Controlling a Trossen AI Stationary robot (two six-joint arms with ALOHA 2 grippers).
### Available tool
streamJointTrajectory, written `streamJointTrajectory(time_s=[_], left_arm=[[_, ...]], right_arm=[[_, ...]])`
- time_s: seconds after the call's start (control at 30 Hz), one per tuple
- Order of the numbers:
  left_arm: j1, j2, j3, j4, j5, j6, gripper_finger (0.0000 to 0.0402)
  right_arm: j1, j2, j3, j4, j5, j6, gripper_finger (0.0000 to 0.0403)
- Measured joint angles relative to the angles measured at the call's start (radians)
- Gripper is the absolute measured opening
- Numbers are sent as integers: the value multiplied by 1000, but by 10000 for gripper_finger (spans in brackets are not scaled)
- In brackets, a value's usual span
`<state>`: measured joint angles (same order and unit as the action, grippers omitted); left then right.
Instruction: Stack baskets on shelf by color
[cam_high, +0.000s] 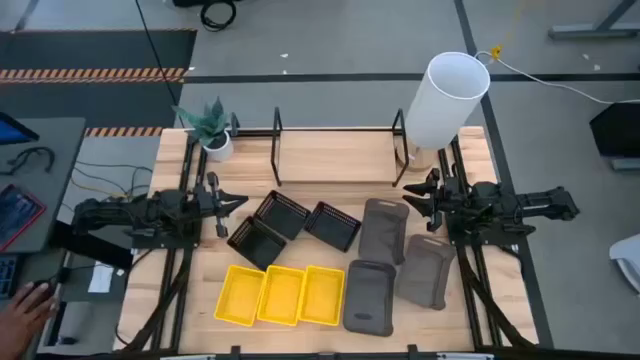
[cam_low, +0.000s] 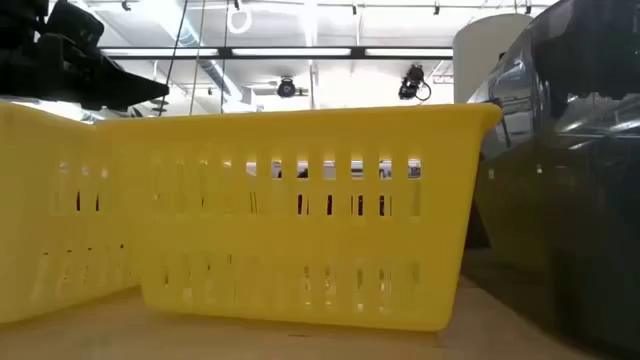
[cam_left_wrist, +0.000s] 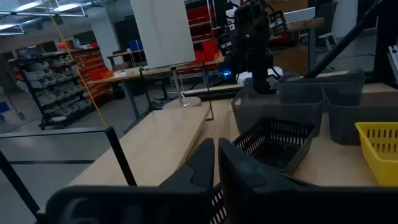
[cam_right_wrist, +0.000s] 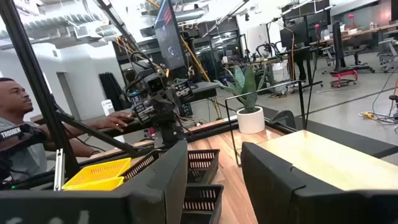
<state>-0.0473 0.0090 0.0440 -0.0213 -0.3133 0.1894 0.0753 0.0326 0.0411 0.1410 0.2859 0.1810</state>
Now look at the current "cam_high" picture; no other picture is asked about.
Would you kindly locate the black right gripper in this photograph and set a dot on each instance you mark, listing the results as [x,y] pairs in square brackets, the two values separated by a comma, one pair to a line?
[440,202]

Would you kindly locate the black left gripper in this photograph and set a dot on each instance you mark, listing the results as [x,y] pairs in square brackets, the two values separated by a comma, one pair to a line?
[215,205]

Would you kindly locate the black plastic basket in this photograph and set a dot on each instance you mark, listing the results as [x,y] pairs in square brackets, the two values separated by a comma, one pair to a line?
[282,216]
[332,227]
[260,245]

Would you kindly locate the gray fabric bin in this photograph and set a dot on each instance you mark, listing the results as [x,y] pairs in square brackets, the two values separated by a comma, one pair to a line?
[369,297]
[382,232]
[425,272]

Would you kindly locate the yellow plastic basket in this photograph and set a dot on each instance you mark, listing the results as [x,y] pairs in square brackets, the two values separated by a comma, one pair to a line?
[281,295]
[239,295]
[322,295]

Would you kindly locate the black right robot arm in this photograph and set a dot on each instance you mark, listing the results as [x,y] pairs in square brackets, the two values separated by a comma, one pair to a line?
[500,205]

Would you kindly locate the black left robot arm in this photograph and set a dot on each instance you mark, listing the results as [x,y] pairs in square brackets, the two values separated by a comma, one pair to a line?
[150,210]

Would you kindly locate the person's forearm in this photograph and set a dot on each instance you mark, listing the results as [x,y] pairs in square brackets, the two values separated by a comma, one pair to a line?
[10,340]

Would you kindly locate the round wooden lamp base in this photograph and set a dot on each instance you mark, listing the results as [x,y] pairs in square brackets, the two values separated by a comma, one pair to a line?
[417,161]

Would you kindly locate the white plant pot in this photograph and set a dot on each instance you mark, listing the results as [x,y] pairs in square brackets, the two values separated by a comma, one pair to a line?
[220,151]

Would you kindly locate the green snake plant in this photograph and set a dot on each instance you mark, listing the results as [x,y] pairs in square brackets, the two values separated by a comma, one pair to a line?
[210,125]

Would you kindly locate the white cylindrical lamp shade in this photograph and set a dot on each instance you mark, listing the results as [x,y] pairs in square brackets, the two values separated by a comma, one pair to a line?
[440,115]

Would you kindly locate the black case under desk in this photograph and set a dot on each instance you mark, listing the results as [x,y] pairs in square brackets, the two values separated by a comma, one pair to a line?
[100,252]

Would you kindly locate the white paper sheet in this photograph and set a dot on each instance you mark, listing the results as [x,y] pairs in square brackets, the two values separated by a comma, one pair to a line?
[101,277]

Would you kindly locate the gray operator desk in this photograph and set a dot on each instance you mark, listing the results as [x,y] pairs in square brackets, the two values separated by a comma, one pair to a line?
[55,160]

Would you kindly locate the black hazard-striped floor mat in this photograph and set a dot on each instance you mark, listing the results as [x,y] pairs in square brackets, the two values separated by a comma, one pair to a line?
[100,50]

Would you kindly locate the black box on floor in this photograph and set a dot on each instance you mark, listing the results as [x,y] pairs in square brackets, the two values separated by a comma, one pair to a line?
[617,130]

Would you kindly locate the red-edged tablet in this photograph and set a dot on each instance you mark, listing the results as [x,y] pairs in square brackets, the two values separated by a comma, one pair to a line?
[17,212]

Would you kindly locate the white chair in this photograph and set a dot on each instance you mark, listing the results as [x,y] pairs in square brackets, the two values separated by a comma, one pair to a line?
[630,255]

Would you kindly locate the person's hand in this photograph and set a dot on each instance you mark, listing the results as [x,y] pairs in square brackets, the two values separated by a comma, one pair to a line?
[30,305]

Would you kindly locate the black computer monitor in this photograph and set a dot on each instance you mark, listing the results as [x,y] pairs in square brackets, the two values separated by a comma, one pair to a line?
[12,132]

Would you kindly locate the gray table leg beam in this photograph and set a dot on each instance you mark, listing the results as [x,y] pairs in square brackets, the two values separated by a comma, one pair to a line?
[590,31]

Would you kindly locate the black keyboard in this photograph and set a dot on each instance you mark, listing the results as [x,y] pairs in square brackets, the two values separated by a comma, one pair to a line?
[7,275]

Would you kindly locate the black left rig frame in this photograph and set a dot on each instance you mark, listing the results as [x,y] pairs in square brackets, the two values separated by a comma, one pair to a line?
[179,300]

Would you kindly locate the black rig frame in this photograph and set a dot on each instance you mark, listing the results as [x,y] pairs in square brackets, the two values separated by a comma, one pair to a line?
[179,300]
[471,300]

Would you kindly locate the black right rig frame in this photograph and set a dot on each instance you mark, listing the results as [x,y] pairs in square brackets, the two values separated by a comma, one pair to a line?
[471,300]

